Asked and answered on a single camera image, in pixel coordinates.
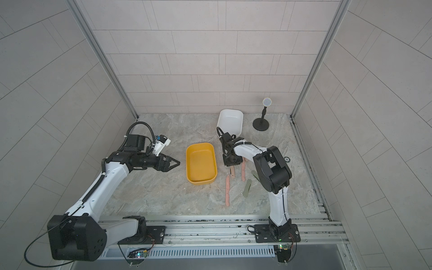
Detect pink fruit knife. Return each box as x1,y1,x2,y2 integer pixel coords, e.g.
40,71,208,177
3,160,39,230
230,166,236,179

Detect green folded knife front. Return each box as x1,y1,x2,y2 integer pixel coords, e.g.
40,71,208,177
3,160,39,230
242,179,252,198

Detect circuit board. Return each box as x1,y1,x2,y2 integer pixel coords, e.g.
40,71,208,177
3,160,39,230
273,244,293,264
127,249,150,259

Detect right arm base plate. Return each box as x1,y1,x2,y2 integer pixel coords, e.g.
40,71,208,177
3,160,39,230
252,223,301,244

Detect white plastic storage box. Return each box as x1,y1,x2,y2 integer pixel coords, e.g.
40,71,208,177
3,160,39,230
217,109,244,137

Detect aluminium mounting rail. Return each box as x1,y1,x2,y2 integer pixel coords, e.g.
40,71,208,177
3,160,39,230
97,215,350,249

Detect green folded knife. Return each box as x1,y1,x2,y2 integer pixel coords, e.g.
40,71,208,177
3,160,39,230
252,171,261,182
242,179,252,198

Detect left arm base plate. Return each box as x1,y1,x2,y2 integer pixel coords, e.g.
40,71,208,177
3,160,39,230
118,226,166,245

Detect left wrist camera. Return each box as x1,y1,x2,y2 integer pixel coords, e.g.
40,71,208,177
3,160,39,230
153,135,171,156

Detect long pink ceramic knife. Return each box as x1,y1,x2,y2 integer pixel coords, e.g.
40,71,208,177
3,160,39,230
225,174,231,207

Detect right circuit board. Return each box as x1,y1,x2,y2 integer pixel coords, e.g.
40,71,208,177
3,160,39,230
273,244,293,264

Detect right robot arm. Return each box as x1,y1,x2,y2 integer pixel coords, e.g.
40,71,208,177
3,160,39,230
217,127,292,239

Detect yellow plastic storage box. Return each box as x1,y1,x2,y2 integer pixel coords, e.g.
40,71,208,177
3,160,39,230
186,142,218,186

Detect black stand with round disc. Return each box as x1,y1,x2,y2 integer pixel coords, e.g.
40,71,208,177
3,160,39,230
253,97,272,131

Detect left circuit board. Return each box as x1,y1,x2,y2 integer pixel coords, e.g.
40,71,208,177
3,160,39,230
127,249,150,259

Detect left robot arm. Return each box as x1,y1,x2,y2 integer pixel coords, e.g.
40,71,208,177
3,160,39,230
46,123,180,265

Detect long pink open knife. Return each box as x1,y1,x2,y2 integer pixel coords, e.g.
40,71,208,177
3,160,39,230
241,157,246,182

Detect green folded knife centre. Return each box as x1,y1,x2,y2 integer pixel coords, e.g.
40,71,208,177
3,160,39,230
252,171,261,182

